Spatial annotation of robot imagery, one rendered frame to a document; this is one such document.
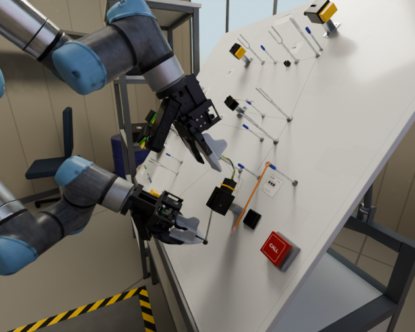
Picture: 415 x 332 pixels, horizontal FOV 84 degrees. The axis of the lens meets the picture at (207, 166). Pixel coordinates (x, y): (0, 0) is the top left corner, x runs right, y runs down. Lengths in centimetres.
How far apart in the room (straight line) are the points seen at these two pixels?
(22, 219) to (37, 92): 301
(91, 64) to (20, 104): 307
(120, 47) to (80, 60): 7
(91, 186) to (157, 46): 31
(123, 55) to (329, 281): 88
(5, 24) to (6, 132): 297
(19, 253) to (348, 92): 74
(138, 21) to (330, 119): 45
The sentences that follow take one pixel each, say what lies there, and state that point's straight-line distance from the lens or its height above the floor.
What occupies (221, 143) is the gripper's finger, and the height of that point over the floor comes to 130.
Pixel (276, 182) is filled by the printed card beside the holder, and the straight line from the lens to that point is 60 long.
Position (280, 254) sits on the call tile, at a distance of 50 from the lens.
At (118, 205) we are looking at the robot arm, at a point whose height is 118.
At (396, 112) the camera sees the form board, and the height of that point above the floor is 137.
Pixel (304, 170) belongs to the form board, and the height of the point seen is 124.
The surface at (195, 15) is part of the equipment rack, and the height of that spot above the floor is 179.
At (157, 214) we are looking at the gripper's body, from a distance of 54.
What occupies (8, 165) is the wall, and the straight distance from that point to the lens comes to 355.
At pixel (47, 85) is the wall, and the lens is 354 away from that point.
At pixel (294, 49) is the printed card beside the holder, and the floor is 153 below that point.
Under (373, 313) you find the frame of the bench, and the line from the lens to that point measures 92.
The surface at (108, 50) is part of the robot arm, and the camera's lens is 44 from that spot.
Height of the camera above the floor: 143
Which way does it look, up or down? 20 degrees down
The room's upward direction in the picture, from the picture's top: straight up
